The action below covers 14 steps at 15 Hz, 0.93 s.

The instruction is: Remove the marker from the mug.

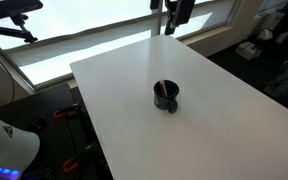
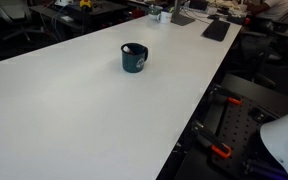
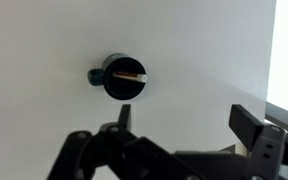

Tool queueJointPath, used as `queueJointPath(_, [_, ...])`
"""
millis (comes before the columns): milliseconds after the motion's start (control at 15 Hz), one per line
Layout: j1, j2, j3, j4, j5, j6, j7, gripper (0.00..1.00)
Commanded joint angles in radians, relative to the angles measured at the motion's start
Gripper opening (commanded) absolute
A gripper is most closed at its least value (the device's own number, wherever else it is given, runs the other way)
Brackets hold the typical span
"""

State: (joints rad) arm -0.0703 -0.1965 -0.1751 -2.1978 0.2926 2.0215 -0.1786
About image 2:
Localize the dark green enamel mug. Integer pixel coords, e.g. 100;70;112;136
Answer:
120;42;149;74

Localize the white marker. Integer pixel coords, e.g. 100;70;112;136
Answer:
122;45;136;55

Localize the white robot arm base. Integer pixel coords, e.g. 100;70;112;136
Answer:
259;105;288;180

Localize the white ceramic mug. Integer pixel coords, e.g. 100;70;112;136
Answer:
156;10;173;25

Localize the red object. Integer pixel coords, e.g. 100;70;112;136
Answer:
130;8;145;19

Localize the green bowl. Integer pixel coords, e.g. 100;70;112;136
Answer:
148;5;164;21

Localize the grey monitor stand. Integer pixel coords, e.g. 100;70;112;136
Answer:
170;0;196;27

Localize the black background desk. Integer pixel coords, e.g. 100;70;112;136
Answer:
28;0;132;34

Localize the black orange bar clamp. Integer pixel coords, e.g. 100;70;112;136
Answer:
210;87;244;107
191;120;233;159

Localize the black keyboard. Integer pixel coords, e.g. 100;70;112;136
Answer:
201;19;232;43

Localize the black perforated mounting board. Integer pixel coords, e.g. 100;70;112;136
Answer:
210;94;285;180

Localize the black computer mouse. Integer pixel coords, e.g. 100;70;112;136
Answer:
207;13;221;21

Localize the yellow tool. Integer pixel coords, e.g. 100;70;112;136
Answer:
79;0;93;10

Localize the dark office chair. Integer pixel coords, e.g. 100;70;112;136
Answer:
237;19;288;91
0;0;48;43

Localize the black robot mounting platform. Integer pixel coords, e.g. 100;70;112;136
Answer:
173;73;288;180

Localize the person in white shirt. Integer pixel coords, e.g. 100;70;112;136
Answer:
243;0;288;19

